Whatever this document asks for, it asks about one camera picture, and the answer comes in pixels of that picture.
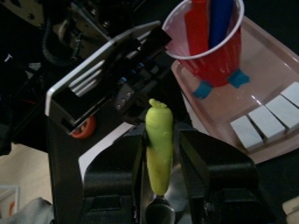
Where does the black corrugated cable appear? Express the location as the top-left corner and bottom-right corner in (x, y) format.
(40, 17), (80, 68)

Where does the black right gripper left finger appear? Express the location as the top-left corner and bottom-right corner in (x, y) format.
(78, 122), (148, 224)

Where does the blue tape piece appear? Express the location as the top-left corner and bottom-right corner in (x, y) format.
(190, 80), (213, 100)
(226, 69), (250, 89)

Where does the blue plastic utensil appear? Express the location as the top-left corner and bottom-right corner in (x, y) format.
(208, 0), (237, 49)

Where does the red plastic utensil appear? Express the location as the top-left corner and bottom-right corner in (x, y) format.
(182, 0), (210, 56)

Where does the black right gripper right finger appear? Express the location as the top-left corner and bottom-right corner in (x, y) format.
(172, 122), (286, 224)

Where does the red plastic cup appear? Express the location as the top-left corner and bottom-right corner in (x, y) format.
(161, 0), (245, 88)

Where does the spoon with green handle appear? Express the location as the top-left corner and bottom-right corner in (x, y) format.
(144, 98), (177, 224)

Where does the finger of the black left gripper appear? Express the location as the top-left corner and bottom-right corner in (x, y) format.
(130, 26), (173, 69)
(114, 65), (173, 125)

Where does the white box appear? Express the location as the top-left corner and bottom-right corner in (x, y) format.
(0, 184), (21, 220)

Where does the pink plastic tray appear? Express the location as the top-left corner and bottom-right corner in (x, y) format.
(169, 16), (299, 165)

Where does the white rectangular block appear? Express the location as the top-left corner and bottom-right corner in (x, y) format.
(278, 81), (299, 108)
(246, 104), (288, 143)
(228, 115), (266, 152)
(264, 94), (299, 131)

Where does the grey cloth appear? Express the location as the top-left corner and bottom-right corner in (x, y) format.
(0, 196), (54, 224)

